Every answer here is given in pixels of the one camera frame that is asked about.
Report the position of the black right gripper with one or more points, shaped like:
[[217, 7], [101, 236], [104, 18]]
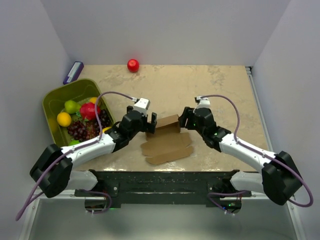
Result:
[[188, 113]]

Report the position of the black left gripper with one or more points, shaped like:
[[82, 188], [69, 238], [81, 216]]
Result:
[[150, 127]]

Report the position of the brown cardboard paper box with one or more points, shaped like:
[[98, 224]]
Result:
[[167, 143]]

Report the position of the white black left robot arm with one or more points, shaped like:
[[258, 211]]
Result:
[[55, 170]]

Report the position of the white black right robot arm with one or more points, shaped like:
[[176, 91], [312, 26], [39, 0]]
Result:
[[276, 175]]

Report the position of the purple white small box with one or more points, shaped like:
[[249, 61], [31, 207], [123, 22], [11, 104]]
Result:
[[74, 72]]

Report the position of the yellow mango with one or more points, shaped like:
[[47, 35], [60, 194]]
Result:
[[105, 129]]

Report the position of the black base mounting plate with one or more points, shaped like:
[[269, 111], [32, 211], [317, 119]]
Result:
[[208, 188]]

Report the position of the small orange fruit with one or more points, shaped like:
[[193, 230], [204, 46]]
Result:
[[94, 100]]

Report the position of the red dragon fruit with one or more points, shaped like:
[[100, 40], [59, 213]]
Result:
[[88, 111]]

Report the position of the red apple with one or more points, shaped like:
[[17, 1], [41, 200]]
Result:
[[133, 65]]

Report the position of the dark purple grapes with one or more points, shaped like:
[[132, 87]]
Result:
[[81, 130]]

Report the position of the green pear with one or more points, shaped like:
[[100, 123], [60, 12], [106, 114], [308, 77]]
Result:
[[71, 107]]

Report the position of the yellow lemon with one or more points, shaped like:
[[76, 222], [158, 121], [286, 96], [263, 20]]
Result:
[[64, 119]]

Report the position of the olive green plastic bin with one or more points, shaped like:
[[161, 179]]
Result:
[[80, 91]]

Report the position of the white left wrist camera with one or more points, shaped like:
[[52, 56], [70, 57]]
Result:
[[142, 106]]

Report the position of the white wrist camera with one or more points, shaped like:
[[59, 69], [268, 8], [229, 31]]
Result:
[[142, 106], [202, 102]]

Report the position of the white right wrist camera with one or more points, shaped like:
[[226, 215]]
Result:
[[202, 102]]

